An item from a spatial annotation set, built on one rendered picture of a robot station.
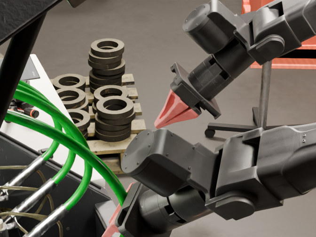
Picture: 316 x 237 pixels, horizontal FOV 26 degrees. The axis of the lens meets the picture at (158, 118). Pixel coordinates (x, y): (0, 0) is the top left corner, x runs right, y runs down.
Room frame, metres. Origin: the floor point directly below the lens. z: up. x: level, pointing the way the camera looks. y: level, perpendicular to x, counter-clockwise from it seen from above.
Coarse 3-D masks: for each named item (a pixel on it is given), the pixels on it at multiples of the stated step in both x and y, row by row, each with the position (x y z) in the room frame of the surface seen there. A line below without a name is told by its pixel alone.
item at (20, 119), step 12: (12, 120) 0.71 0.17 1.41; (24, 120) 0.71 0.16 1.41; (36, 120) 0.72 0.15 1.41; (48, 132) 0.71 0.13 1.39; (60, 132) 0.71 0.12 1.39; (72, 144) 0.71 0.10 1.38; (84, 156) 0.71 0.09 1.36; (96, 156) 0.72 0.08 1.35; (96, 168) 0.71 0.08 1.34; (108, 168) 0.71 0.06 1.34; (108, 180) 0.71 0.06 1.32; (120, 192) 0.71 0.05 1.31; (120, 204) 0.71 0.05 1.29
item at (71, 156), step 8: (16, 88) 0.96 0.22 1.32; (24, 88) 0.97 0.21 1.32; (40, 96) 0.98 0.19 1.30; (64, 128) 0.99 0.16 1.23; (72, 136) 0.99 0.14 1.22; (72, 152) 0.99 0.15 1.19; (72, 160) 0.99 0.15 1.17; (64, 168) 0.99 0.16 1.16; (56, 176) 0.98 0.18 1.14; (64, 176) 0.99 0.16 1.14; (48, 184) 0.97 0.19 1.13; (56, 184) 0.98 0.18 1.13; (40, 192) 0.97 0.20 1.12; (48, 192) 0.97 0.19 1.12; (24, 200) 0.97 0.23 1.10; (32, 200) 0.96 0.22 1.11; (16, 208) 0.96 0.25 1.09; (24, 208) 0.96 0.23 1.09; (16, 216) 0.95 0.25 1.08
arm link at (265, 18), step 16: (288, 0) 1.01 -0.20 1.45; (304, 0) 0.99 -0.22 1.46; (256, 16) 1.03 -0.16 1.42; (272, 16) 1.00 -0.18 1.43; (288, 16) 0.97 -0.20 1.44; (304, 16) 0.97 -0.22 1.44; (256, 32) 0.99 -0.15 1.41; (272, 32) 0.97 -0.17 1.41; (288, 32) 0.97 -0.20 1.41; (304, 32) 0.97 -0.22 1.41; (288, 48) 0.98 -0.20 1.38
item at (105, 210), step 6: (96, 204) 1.16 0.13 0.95; (102, 204) 1.16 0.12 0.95; (108, 204) 1.16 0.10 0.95; (96, 210) 1.14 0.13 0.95; (102, 210) 1.14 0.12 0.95; (108, 210) 1.14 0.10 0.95; (114, 210) 1.14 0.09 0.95; (96, 216) 1.15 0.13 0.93; (102, 216) 1.12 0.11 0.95; (108, 216) 1.12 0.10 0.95; (96, 222) 1.15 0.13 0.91; (102, 222) 1.10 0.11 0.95; (108, 222) 1.10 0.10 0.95; (96, 228) 1.15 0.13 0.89; (102, 228) 1.11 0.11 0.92; (96, 234) 1.16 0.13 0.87; (102, 234) 1.11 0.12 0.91; (114, 234) 1.06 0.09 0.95
